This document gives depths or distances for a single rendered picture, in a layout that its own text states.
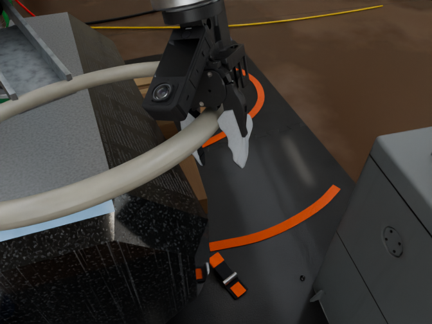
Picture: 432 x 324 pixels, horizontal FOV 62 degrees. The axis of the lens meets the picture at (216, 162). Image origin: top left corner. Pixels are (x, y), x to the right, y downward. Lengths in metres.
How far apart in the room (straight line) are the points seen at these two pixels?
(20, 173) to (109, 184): 0.64
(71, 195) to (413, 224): 0.77
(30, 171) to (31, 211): 0.61
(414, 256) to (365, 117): 1.61
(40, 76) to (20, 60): 0.09
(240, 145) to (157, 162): 0.12
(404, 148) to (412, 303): 0.38
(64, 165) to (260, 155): 1.30
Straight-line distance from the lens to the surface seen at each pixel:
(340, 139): 2.29
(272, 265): 1.66
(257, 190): 1.89
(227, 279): 1.58
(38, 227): 0.92
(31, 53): 1.00
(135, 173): 0.39
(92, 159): 0.98
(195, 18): 0.42
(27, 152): 1.06
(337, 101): 2.59
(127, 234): 0.92
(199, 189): 1.73
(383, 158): 0.99
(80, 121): 1.11
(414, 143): 1.03
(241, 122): 0.45
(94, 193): 0.39
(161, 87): 0.39
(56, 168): 0.99
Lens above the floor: 1.47
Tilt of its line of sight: 46 degrees down
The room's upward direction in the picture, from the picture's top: straight up
